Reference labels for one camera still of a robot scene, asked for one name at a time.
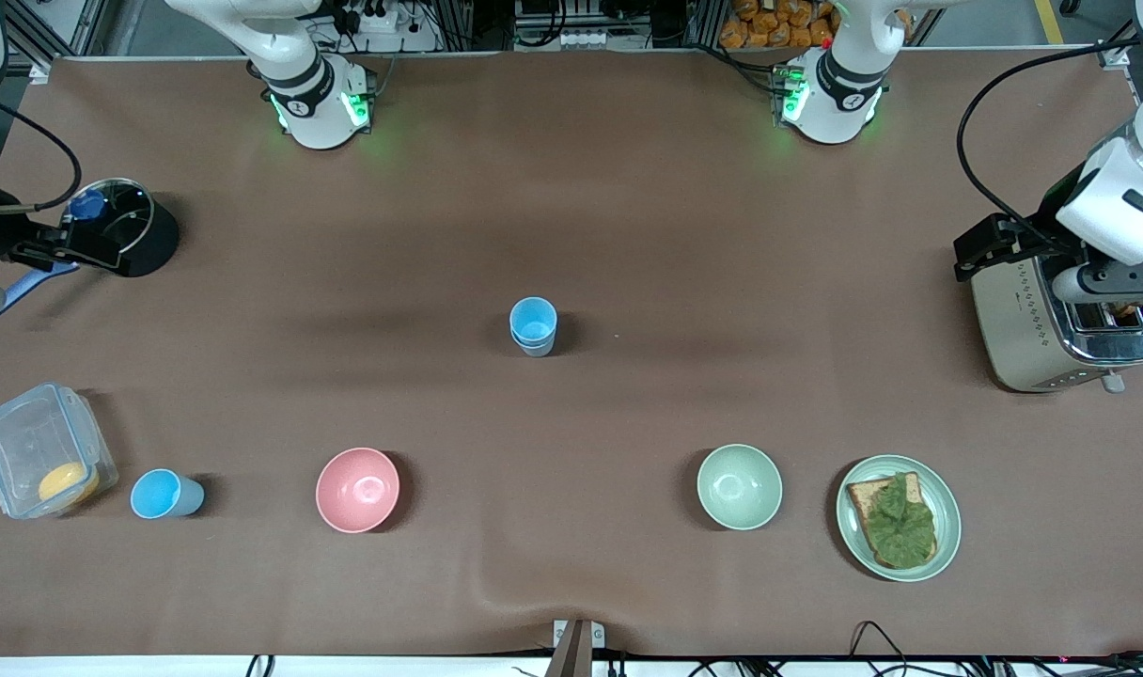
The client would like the beige steel toaster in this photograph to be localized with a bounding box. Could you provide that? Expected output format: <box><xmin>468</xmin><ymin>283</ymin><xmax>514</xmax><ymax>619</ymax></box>
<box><xmin>971</xmin><ymin>254</ymin><xmax>1143</xmax><ymax>394</ymax></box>

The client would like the clear plastic food container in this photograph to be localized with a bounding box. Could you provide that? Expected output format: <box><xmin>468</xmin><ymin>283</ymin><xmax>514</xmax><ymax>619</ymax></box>
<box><xmin>0</xmin><ymin>382</ymin><xmax>119</xmax><ymax>520</ymax></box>

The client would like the orange round food piece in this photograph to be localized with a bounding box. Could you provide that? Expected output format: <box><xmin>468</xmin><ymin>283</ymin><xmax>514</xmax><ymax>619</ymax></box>
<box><xmin>38</xmin><ymin>461</ymin><xmax>101</xmax><ymax>504</ymax></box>

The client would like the pale green plate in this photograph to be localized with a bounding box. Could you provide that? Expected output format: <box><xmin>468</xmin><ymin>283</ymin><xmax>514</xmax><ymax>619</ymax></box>
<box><xmin>836</xmin><ymin>455</ymin><xmax>963</xmax><ymax>583</ymax></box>

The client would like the brown bread slice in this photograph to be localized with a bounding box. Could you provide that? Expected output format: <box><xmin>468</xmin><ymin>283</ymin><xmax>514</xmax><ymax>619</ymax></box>
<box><xmin>846</xmin><ymin>472</ymin><xmax>939</xmax><ymax>570</ymax></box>

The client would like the green lettuce leaf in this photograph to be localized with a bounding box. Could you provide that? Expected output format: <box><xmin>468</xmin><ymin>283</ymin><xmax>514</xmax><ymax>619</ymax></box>
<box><xmin>861</xmin><ymin>473</ymin><xmax>937</xmax><ymax>568</ymax></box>

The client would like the pale green bowl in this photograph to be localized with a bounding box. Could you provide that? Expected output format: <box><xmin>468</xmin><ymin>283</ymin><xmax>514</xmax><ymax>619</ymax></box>
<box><xmin>697</xmin><ymin>444</ymin><xmax>784</xmax><ymax>531</ymax></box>

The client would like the pink bowl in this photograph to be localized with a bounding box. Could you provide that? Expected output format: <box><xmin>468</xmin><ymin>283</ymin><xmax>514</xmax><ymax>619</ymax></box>
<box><xmin>315</xmin><ymin>447</ymin><xmax>401</xmax><ymax>534</ymax></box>

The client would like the brown table cover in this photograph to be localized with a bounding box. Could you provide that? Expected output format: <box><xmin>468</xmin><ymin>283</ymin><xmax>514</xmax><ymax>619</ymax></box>
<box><xmin>0</xmin><ymin>47</ymin><xmax>1143</xmax><ymax>659</ymax></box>

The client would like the metal table clamp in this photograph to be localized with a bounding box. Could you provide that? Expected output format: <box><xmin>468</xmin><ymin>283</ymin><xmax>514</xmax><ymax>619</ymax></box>
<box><xmin>545</xmin><ymin>619</ymin><xmax>605</xmax><ymax>677</ymax></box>

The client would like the black saucepan with blue handle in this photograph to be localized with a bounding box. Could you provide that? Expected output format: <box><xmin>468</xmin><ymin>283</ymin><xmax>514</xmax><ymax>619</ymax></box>
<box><xmin>0</xmin><ymin>177</ymin><xmax>180</xmax><ymax>323</ymax></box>

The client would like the black looped floor cable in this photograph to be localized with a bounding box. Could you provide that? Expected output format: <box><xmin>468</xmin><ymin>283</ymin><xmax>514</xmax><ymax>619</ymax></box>
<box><xmin>849</xmin><ymin>621</ymin><xmax>911</xmax><ymax>677</ymax></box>

